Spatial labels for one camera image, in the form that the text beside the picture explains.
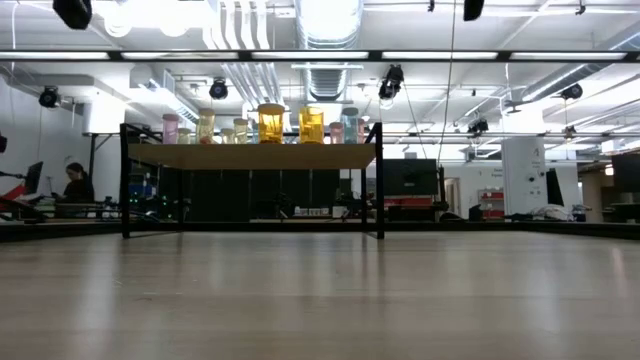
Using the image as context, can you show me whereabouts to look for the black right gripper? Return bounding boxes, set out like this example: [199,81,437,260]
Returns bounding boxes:
[462,0,486,23]

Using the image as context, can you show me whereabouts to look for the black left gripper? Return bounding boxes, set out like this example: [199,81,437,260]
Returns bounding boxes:
[51,0,94,31]

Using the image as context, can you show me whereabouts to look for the clear pale blue medicine bottle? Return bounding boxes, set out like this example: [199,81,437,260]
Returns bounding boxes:
[341,106,360,145]

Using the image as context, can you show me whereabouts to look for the yellow bottle with pink pills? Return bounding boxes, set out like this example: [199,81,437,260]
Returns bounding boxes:
[196,107,217,146]

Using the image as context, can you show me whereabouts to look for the orange medicine bottle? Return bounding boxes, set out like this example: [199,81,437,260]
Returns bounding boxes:
[298,105,325,145]

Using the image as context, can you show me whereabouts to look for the orange bottle with brown capsules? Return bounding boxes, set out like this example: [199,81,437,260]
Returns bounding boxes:
[256,102,286,145]

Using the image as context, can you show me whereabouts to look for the black computer monitor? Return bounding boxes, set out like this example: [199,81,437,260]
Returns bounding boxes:
[611,152,640,194]
[22,160,44,196]

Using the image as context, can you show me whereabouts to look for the person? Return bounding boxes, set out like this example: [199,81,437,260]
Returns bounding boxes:
[53,161,96,204]

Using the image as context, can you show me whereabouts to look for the large black screen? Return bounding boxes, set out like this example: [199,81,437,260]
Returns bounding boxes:
[381,158,439,197]

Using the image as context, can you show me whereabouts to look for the red storage bins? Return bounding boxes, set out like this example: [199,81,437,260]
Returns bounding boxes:
[477,188,504,220]

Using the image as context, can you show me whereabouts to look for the black overhead frame bar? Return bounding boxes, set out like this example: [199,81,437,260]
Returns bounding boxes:
[0,48,640,64]

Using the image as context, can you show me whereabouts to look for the silver ventilation duct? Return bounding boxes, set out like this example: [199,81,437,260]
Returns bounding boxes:
[294,0,365,101]

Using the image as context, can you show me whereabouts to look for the wooden shelf black frame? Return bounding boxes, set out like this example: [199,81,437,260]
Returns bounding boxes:
[117,121,386,240]

